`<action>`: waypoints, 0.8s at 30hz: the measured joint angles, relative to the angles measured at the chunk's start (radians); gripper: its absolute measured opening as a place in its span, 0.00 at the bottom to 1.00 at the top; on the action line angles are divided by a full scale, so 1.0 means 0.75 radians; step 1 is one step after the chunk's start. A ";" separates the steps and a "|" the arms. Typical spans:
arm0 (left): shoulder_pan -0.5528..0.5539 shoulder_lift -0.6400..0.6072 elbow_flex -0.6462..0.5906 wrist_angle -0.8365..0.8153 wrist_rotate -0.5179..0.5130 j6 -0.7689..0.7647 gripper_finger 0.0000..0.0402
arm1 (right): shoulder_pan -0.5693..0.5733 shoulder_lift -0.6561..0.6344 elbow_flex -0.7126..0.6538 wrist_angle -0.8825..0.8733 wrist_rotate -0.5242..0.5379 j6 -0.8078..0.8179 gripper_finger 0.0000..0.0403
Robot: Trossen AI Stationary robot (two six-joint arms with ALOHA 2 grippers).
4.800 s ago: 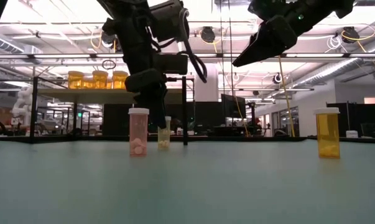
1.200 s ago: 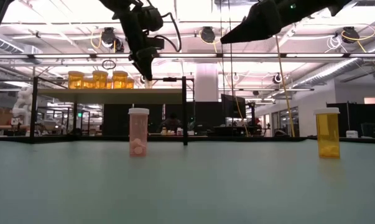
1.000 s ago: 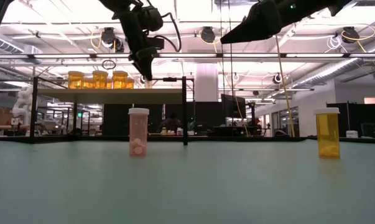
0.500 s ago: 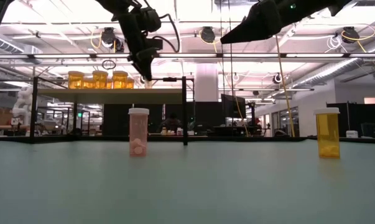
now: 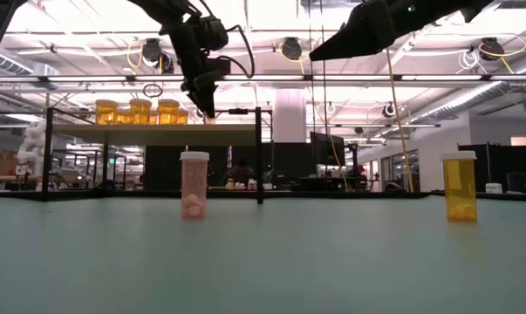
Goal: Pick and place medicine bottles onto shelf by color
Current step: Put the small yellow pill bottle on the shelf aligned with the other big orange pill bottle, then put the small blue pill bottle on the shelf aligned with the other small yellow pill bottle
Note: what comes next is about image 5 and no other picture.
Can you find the white round column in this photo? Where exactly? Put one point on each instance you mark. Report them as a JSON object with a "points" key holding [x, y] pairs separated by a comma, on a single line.
{"points": [[288, 113]]}

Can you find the white tub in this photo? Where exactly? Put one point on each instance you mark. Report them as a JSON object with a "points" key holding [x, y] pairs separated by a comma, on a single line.
{"points": [[493, 188]]}

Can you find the black equipment stand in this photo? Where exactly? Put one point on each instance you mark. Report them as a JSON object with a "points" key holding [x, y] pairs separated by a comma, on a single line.
{"points": [[354, 165]]}

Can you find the tiny white bottle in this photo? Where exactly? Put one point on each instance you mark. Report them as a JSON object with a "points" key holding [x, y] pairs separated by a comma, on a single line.
{"points": [[251, 184]]}

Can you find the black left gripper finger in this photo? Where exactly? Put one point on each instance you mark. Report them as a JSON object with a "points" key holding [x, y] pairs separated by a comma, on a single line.
{"points": [[206, 100]]}

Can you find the black monitor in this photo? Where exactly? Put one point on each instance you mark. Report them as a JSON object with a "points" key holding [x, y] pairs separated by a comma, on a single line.
{"points": [[328, 148]]}

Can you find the white bulky robot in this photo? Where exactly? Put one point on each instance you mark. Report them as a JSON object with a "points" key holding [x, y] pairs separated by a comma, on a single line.
{"points": [[31, 148]]}

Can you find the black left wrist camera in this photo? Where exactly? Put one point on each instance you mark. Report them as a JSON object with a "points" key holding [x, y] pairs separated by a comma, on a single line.
{"points": [[222, 66]]}

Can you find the black camera gantry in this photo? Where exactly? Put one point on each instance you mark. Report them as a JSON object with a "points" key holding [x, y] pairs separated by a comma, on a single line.
{"points": [[238, 111]]}

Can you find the tiny yellow bottle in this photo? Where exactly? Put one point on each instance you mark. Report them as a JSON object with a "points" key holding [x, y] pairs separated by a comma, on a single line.
{"points": [[230, 184]]}

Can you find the black panel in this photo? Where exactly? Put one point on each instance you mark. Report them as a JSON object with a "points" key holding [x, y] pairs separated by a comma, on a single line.
{"points": [[162, 168]]}

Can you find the silver air duct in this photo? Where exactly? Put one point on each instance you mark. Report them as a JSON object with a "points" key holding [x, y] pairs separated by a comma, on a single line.
{"points": [[14, 63], [507, 85]]}

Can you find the pink pill bottle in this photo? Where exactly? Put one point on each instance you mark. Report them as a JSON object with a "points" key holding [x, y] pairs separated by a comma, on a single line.
{"points": [[194, 183]]}

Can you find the black partition wall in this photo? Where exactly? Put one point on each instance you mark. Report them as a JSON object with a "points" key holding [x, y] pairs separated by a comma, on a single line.
{"points": [[498, 161]]}

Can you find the person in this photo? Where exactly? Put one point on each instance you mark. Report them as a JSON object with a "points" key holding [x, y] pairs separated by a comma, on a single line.
{"points": [[241, 172]]}

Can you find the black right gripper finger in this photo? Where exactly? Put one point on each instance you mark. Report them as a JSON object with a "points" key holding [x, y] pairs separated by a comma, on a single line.
{"points": [[363, 30]]}

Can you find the wooden shelf black metal legs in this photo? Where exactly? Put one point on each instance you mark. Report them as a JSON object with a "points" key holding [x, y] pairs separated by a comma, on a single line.
{"points": [[179, 135]]}

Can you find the green table mat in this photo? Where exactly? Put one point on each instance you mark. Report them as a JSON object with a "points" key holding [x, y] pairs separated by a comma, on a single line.
{"points": [[114, 270]]}

